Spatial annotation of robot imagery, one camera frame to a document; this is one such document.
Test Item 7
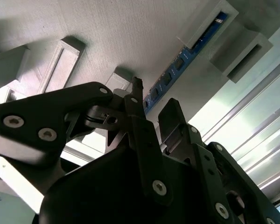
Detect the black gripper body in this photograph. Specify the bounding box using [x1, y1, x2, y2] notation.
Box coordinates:
[38, 146, 217, 224]

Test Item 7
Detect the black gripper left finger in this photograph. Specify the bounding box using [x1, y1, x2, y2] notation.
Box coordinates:
[0, 76, 175, 207]

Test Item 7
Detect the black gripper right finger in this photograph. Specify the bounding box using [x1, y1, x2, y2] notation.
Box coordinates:
[158, 98, 280, 224]

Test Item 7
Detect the blue RAM stick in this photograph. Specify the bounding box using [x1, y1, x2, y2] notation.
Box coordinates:
[143, 11, 231, 115]

